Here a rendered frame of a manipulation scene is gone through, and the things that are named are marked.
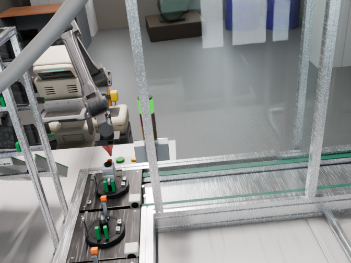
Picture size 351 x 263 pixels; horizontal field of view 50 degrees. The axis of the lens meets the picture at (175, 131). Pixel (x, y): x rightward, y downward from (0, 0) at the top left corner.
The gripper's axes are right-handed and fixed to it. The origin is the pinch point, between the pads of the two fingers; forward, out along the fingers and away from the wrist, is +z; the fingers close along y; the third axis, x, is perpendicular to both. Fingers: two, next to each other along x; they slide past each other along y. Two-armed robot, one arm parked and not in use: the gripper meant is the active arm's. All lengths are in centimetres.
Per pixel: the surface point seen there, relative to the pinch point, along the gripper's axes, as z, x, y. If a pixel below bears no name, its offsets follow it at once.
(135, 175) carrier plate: 9.0, -4.8, 9.4
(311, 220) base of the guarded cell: 19, -31, 77
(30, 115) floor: 112, 278, -139
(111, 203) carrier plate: 8.8, -21.6, 0.7
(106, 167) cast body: -2.6, -13.6, 0.0
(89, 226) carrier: 6.6, -35.4, -5.8
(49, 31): -83, -117, 20
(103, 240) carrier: 6.6, -43.1, 0.2
